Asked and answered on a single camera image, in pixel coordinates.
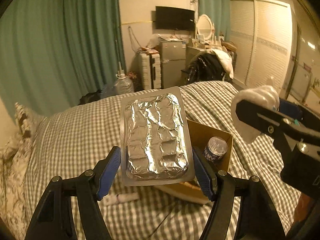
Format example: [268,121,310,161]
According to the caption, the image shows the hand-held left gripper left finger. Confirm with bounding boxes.
[25,145,122,240]

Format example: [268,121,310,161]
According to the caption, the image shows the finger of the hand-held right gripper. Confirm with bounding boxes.
[236,99,320,143]
[278,99,320,130]

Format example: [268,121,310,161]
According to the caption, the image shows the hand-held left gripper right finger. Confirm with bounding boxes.
[192,147,287,240]

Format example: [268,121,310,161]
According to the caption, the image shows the white and blue sock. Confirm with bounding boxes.
[231,84,280,144]

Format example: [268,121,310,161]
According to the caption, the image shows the clear jar with blue label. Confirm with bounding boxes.
[203,136,228,173]

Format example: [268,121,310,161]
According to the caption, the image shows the cardboard box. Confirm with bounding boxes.
[160,119,234,204]

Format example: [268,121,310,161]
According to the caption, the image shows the foil blister pack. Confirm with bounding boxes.
[119,86,196,187]

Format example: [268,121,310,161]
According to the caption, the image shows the person's right forearm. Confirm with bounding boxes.
[290,192,316,233]

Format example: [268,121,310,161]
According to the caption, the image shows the small white tube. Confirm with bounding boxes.
[104,192,139,207]

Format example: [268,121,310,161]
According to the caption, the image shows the white room door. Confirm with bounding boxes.
[285,22,320,106]

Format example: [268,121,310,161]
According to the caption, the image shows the grey checkered bed sheet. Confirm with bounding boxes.
[24,81,300,240]

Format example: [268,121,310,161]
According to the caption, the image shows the white garment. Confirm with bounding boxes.
[209,49,234,79]

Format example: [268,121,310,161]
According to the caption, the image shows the black bag with white cloth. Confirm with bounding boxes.
[184,52,226,84]

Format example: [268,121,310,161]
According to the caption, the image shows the white louvred wardrobe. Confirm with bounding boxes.
[229,0,293,91]

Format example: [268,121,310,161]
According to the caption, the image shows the large clear water jug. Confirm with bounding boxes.
[102,69,135,98]

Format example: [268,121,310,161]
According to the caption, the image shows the floral quilt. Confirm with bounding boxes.
[0,130,33,230]

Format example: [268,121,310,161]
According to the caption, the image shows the grey small fridge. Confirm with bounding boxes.
[159,40,188,88]

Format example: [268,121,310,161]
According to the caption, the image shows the white oval mirror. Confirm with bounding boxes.
[195,14,216,41]

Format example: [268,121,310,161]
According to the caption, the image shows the white ribbed suitcase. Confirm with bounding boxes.
[136,51,162,90]

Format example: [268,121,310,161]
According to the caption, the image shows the narrow green curtain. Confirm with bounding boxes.
[196,0,232,42]

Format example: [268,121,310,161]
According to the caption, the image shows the clear plastic bag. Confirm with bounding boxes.
[147,34,161,51]

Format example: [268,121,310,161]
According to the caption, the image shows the wide green curtain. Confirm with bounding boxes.
[0,0,126,108]

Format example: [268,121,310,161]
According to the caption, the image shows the dark cable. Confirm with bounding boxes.
[149,202,181,231]

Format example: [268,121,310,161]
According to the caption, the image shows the black wall television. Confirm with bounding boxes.
[155,6,195,31]

